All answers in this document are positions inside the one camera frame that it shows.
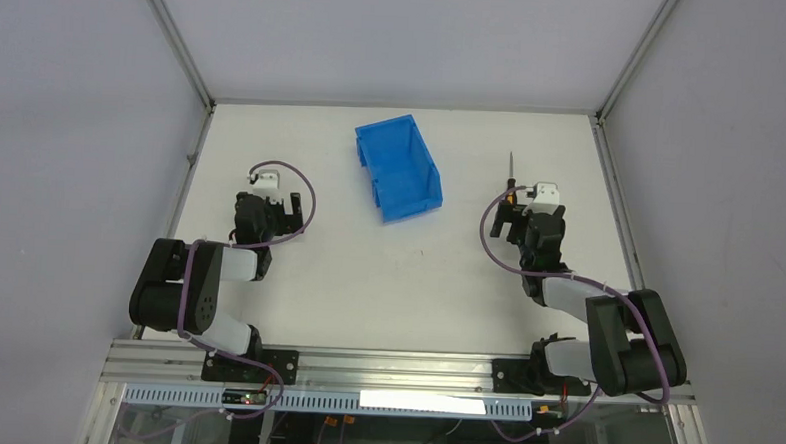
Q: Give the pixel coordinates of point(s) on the blue plastic bin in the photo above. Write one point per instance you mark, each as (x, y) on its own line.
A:
(404, 177)

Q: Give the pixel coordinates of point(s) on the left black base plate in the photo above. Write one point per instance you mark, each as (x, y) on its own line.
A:
(225, 370)

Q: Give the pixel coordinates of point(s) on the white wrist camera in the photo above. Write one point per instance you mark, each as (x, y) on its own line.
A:
(545, 194)
(265, 184)

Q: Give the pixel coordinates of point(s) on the aluminium front rail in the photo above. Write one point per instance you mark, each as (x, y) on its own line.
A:
(320, 369)

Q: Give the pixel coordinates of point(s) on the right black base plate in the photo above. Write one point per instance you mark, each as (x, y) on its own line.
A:
(522, 376)

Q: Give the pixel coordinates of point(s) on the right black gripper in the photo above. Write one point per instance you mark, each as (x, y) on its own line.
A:
(517, 216)

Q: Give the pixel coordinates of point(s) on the slotted white cable duct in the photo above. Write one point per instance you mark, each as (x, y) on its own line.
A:
(366, 402)

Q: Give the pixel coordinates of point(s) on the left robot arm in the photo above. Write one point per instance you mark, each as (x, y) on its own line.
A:
(178, 288)

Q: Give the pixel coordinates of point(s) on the left aluminium frame post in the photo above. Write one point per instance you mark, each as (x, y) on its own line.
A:
(172, 35)

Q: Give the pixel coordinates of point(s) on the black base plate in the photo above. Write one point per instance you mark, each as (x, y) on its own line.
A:
(522, 376)
(225, 370)

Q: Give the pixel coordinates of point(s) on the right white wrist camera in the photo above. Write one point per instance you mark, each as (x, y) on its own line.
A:
(545, 194)

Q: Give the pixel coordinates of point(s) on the right aluminium frame post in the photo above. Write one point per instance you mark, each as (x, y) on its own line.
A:
(599, 125)

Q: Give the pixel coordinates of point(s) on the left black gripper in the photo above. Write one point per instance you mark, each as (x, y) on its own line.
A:
(286, 213)

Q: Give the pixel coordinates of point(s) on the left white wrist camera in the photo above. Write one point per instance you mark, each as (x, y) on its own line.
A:
(265, 184)

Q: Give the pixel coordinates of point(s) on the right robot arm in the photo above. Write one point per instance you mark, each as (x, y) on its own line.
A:
(631, 347)

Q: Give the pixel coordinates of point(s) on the small circuit board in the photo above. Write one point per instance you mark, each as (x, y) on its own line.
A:
(244, 397)

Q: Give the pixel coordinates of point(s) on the black yellow screwdriver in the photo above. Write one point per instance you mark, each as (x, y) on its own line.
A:
(511, 197)

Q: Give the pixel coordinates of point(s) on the aluminium frame post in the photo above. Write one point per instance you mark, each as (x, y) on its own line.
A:
(172, 35)
(599, 125)

